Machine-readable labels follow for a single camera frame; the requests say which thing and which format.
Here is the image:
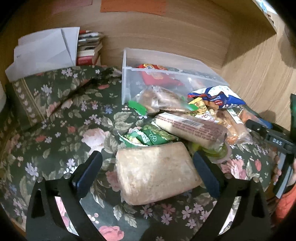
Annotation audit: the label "purple snack bar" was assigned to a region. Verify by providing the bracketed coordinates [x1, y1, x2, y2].
[154, 112, 227, 151]

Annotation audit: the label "clear plastic storage bin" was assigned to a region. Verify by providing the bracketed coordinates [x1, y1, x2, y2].
[121, 48, 229, 104]

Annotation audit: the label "green seaweed snack packet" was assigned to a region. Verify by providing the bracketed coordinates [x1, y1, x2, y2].
[119, 122, 179, 148]

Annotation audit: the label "white folded papers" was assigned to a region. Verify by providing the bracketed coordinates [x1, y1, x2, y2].
[5, 27, 80, 82]

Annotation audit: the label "pink sticky note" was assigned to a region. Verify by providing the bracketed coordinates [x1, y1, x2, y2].
[51, 0, 93, 15]

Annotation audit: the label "clear bag brown cookies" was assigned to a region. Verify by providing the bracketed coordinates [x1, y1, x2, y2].
[128, 85, 199, 115]

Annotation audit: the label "blue white chip bag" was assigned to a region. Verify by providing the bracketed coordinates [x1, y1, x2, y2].
[188, 85, 246, 110]

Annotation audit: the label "red snack packet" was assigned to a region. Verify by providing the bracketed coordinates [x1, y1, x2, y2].
[137, 63, 184, 87]

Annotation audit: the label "stack of books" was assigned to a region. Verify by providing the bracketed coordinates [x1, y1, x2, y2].
[76, 30, 104, 66]

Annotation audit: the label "orange sticky note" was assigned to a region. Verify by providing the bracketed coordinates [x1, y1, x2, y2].
[100, 0, 166, 16]

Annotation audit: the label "person right hand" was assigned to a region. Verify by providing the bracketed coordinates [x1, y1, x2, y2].
[272, 155, 296, 186]

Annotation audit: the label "beige wafer block pack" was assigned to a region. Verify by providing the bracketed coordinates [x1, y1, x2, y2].
[116, 142, 202, 205]

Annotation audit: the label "brown bread bar pack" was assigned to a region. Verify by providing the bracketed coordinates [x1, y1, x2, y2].
[216, 108, 252, 145]

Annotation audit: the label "yellow nut snack bag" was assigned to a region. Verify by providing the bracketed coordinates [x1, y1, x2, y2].
[189, 97, 215, 122]

